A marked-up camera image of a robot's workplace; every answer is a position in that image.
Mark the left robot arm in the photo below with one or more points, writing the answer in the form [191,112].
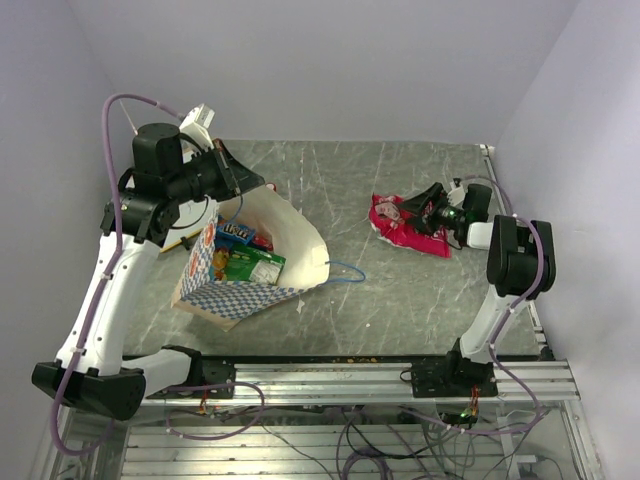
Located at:
[170,168]

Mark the blue M&M's packet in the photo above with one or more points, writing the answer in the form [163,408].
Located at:
[228,234]

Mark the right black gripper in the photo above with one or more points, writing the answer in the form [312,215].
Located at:
[425,223]

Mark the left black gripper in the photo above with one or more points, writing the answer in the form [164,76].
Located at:
[234,177]

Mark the checkered paper bag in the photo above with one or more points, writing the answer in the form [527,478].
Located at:
[308,264]

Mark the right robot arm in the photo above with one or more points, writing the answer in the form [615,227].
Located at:
[520,266]

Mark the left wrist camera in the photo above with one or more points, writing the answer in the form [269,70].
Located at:
[196,125]

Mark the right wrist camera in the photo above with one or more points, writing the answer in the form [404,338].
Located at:
[457,192]

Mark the aluminium rail frame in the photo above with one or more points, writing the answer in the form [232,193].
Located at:
[251,417]

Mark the red snack bag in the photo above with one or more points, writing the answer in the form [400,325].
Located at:
[390,222]

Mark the colourful candy packet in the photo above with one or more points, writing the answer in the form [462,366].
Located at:
[261,242]

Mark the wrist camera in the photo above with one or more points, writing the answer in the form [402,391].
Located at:
[196,125]
[457,192]

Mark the green snack bag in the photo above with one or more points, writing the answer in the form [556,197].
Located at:
[246,264]

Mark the small whiteboard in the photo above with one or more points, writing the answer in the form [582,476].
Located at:
[182,235]

